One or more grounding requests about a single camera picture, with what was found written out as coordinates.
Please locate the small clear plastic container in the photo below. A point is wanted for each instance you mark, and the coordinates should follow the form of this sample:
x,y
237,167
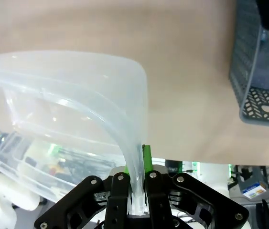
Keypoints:
x,y
77,83

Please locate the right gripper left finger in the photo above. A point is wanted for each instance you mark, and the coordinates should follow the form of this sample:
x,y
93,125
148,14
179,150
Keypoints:
x,y
81,202

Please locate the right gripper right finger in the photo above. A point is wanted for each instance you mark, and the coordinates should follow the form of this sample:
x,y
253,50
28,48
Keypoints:
x,y
196,200

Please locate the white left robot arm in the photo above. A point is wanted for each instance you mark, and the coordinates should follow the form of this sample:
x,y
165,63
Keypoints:
x,y
7,210

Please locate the blue and white box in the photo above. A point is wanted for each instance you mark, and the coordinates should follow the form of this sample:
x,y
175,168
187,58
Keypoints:
x,y
253,189

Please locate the dark grey plastic basket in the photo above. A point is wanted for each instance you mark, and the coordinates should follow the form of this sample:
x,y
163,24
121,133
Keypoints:
x,y
244,71

